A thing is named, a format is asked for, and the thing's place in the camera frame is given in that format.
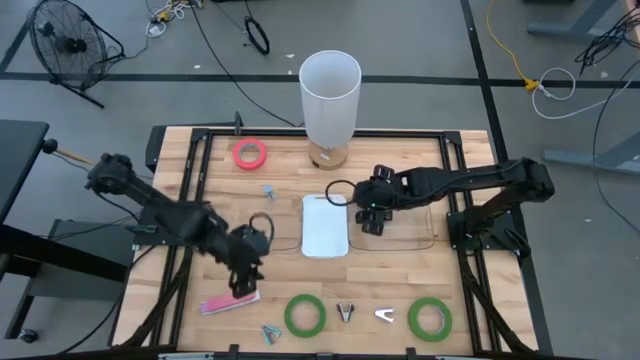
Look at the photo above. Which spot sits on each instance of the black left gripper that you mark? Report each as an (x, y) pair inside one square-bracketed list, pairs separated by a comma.
[(245, 252)]

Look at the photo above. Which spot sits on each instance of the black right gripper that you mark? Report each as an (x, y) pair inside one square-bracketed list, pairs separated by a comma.
[(380, 195)]

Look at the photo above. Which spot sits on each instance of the teal staple remover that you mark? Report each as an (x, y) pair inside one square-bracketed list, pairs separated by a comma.
[(270, 334)]

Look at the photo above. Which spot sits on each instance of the green tape roll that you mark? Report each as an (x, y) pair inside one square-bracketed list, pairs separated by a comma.
[(411, 320), (305, 334)]

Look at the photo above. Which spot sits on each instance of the blue-grey staple remover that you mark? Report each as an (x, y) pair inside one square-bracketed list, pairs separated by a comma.
[(270, 191)]

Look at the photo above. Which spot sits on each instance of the pale lilac staple remover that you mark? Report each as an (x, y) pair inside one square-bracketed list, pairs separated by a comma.
[(387, 315)]

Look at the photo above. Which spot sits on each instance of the black staple remover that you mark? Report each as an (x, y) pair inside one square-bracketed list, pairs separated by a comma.
[(345, 314)]

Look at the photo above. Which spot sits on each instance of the pink tape roll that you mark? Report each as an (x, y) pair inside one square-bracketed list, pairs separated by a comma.
[(238, 150)]

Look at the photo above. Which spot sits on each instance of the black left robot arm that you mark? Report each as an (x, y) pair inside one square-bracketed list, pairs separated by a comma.
[(165, 215)]

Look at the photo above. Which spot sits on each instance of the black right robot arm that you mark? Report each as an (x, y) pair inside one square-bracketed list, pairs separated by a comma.
[(475, 175)]

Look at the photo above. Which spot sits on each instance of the clear plastic bin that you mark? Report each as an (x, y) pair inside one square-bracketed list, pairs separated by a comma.
[(287, 225), (415, 232)]

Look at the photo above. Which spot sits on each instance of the white plastic bin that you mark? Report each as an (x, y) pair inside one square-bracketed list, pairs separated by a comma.
[(325, 230)]

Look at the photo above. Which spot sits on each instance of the white paper cup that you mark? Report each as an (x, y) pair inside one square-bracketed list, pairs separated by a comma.
[(330, 100)]

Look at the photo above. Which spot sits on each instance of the grey desk leg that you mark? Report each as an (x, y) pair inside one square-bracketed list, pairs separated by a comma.
[(590, 160), (570, 30)]

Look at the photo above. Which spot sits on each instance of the orange rod with black knob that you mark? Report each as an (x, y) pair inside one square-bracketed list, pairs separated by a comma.
[(50, 146)]

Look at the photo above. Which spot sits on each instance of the black side desk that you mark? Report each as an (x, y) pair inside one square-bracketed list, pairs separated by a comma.
[(20, 150)]

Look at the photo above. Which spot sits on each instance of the black floor fan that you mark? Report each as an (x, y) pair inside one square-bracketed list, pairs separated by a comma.
[(70, 45)]

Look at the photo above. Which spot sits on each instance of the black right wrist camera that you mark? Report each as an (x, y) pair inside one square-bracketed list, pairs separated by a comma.
[(384, 173)]

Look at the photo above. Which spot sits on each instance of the black metal table frame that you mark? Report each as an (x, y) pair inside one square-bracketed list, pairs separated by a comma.
[(410, 134)]

